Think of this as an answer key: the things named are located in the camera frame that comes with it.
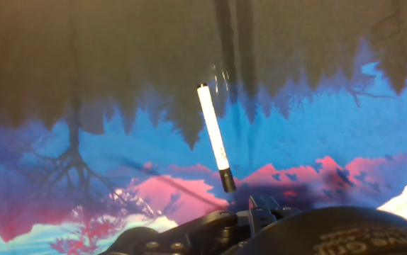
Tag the white pen with black cap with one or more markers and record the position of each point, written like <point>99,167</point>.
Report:
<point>212,131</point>

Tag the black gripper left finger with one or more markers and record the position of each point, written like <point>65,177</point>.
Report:
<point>189,233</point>

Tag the landscape print cloth mat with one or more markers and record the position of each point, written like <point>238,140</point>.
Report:
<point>295,134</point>

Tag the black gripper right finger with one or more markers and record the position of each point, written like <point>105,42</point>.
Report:
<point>263,212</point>

